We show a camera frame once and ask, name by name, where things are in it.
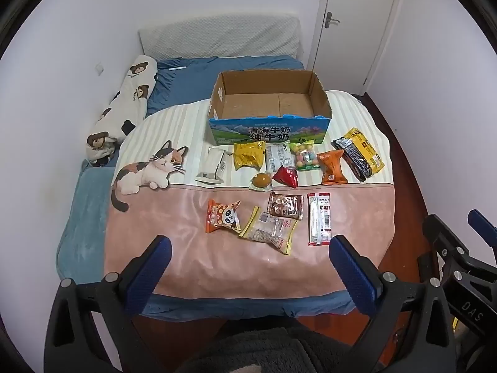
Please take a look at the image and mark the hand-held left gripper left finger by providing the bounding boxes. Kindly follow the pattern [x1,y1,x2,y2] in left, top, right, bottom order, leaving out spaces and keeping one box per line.
[43,235,173,373]

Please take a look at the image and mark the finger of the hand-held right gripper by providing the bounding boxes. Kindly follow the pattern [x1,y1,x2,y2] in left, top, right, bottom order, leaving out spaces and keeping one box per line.
[422,214,474,269]
[467,209,497,243]

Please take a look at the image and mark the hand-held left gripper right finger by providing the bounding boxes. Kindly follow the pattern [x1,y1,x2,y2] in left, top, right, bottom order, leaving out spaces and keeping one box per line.
[328,234,458,373]

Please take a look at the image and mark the colourful candy ball bag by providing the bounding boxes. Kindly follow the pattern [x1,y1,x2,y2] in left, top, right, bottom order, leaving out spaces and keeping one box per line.
[289,142,323,172]

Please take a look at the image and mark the printed cardboard box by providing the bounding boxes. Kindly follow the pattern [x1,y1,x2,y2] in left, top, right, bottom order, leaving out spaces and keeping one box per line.
[207,69,333,146]

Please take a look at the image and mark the cat print striped blanket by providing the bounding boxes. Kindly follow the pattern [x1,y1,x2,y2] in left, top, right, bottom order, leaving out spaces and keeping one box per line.
[103,90,397,311]

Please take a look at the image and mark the red and white long packet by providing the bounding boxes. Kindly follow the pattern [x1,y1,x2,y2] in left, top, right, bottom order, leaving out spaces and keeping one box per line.
[307,192,333,246]

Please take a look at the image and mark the light blue fleece blanket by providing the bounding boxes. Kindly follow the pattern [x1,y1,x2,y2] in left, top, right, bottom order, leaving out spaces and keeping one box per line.
[56,159,118,285]

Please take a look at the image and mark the orange panda snack packet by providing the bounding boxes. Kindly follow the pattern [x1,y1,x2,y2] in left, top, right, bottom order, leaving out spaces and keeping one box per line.
[206,199,242,235]

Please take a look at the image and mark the clear yellow-edged snack packet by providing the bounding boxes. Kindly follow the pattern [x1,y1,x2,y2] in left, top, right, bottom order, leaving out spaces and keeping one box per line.
[238,206,299,256]

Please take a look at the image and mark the brown snack packet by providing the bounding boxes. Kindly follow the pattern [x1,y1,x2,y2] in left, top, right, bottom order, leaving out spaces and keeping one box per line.
[267,191,304,221]

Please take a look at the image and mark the red triangular snack packet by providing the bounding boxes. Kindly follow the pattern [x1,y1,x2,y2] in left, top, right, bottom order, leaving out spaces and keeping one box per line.
[272,164,299,189]

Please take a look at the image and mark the black and yellow snack packet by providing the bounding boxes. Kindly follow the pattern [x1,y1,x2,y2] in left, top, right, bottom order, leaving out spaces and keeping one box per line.
[331,127,385,182]

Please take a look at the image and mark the white snack packet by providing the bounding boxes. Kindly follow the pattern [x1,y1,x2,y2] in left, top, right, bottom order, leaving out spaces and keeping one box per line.
[194,147,232,185]

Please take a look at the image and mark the clear barcode snack packet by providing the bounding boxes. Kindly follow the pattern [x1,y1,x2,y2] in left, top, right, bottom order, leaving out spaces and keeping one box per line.
[265,142,296,173]

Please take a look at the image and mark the bear print long pillow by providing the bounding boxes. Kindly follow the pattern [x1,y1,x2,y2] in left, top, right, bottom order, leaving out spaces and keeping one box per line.
[86,54,159,164]

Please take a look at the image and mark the white door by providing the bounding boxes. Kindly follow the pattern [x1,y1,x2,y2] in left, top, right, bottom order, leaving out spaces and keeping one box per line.
[306,0,401,96]

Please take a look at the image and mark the grey pillow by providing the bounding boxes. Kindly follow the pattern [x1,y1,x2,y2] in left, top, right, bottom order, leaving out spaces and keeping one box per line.
[138,13,301,61]

